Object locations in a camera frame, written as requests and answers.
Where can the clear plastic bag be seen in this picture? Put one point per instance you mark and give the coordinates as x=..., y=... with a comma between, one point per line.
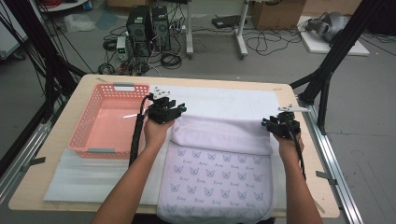
x=77, y=23

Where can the black flat device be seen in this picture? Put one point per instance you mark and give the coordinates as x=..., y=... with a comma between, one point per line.
x=227, y=21

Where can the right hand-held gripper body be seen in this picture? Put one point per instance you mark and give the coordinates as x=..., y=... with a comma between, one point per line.
x=286, y=126

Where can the pink plastic basket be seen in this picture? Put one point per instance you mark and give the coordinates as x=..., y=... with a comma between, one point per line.
x=106, y=130

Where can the white floor board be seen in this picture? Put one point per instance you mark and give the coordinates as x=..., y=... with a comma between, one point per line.
x=317, y=45

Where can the white bench power supply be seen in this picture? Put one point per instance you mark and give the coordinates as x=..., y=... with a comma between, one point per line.
x=121, y=48

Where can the aluminium rail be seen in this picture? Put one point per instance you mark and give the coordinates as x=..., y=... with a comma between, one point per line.
x=18, y=165
x=330, y=155

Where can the beige tape strip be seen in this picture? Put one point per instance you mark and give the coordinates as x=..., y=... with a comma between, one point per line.
x=320, y=207

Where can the grey rounded machine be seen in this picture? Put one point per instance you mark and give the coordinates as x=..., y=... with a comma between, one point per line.
x=333, y=25

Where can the person's left hand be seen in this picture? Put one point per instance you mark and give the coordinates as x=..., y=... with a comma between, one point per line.
x=157, y=135

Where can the white metal desk frame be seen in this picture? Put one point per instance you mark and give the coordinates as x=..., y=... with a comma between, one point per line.
x=189, y=31

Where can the brown cardboard box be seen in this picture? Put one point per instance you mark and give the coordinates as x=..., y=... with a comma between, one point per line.
x=277, y=14

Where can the lilac printed cloth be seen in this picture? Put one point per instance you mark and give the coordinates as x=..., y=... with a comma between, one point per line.
x=218, y=174

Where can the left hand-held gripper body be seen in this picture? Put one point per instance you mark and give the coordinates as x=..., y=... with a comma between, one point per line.
x=160, y=112

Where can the black metal frame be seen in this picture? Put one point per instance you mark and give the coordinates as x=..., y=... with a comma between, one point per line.
x=40, y=40
x=342, y=40

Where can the grey metal bracket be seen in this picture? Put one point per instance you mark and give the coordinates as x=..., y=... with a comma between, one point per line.
x=37, y=160
x=325, y=175

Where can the person's right hand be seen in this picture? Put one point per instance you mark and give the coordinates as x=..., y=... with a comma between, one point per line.
x=289, y=149

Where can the black computer tower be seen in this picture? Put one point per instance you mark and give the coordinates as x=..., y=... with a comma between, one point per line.
x=137, y=28
x=160, y=28

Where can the white grid mat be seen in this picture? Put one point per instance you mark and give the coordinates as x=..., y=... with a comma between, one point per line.
x=218, y=99

